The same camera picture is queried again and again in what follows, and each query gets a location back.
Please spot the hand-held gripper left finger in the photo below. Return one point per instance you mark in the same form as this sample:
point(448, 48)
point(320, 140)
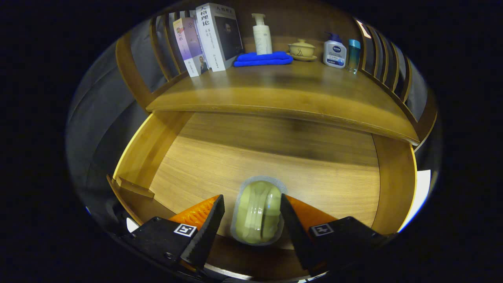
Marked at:
point(208, 232)

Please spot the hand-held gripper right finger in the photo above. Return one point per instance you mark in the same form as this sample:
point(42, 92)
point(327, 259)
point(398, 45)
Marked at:
point(296, 232)

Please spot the green scrubbing brush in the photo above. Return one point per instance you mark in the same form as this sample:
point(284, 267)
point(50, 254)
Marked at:
point(257, 212)

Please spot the wooden drawer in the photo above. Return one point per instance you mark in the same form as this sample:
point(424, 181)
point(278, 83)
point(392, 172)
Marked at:
point(275, 157)

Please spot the wooden countertop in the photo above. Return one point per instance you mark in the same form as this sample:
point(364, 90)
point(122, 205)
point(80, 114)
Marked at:
point(283, 90)

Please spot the blue folded cloth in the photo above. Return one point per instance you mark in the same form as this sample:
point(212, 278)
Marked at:
point(263, 59)

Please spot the yellow lidded teacup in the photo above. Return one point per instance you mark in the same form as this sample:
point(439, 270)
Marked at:
point(301, 49)

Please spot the white bottle with blue cap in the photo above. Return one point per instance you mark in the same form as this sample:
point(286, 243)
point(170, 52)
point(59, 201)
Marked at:
point(335, 53)

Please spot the teal bottle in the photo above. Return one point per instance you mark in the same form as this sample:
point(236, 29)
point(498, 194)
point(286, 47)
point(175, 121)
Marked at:
point(353, 57)

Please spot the purple book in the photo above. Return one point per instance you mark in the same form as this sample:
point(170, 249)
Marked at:
point(188, 47)

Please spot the thick white book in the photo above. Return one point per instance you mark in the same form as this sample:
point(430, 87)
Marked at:
point(210, 39)

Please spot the white pump bottle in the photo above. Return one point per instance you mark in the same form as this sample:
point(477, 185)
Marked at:
point(262, 39)

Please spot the thin white book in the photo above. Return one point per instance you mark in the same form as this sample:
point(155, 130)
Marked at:
point(193, 15)

